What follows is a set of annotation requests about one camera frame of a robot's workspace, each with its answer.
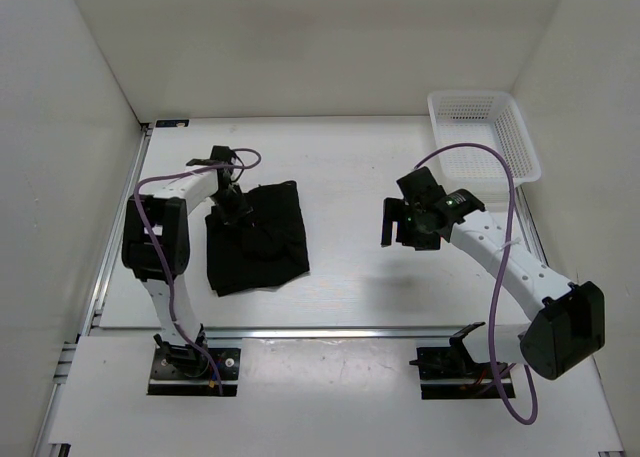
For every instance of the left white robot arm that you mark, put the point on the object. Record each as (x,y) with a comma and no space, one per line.
(156,247)

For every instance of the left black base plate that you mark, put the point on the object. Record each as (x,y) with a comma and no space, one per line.
(194,377)

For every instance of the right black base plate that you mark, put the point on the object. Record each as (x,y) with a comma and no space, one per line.
(445,375)

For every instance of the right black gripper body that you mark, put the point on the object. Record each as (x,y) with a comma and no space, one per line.
(414,233)

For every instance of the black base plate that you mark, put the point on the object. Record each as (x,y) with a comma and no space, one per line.
(445,375)
(194,377)

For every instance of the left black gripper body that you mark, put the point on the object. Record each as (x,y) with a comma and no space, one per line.
(231,204)

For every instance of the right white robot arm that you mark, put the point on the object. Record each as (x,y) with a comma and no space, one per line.
(566,320)

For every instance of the black shorts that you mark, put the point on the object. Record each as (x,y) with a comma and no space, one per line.
(266,249)

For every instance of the white plastic basket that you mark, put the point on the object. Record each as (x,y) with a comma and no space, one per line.
(488,118)

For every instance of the aluminium rail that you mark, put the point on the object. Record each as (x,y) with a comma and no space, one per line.
(348,332)

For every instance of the blue label sticker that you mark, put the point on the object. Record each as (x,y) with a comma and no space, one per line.
(172,123)

